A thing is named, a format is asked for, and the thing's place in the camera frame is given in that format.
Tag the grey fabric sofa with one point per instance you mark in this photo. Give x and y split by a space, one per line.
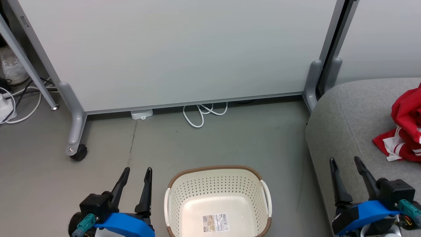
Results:
345 125

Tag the barcode sticker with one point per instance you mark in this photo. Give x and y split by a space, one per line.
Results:
215 222

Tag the large white partition panel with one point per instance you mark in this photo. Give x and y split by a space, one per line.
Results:
181 49

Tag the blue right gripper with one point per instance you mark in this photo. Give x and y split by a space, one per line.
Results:
365 215

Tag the white power adapter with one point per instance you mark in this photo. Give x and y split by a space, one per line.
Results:
142 114

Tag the white power strip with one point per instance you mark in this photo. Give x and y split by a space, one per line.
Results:
6 108

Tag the cream perforated laundry basket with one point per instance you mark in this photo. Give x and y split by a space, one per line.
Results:
197 197

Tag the grey partition foot with caster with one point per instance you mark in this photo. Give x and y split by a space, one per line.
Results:
77 125

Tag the grey metal table leg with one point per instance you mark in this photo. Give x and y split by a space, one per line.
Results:
29 65

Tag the red garment with white stripes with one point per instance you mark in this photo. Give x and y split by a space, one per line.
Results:
406 131

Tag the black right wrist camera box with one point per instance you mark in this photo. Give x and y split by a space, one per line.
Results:
396 192

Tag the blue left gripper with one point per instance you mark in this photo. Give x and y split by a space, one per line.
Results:
128 225

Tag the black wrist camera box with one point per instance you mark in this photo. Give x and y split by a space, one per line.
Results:
95 204
396 192

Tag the narrow white partition panel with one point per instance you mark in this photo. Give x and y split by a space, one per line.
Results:
384 36

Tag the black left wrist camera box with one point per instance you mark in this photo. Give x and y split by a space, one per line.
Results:
95 204

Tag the black caster wheel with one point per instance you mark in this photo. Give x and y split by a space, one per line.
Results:
80 153

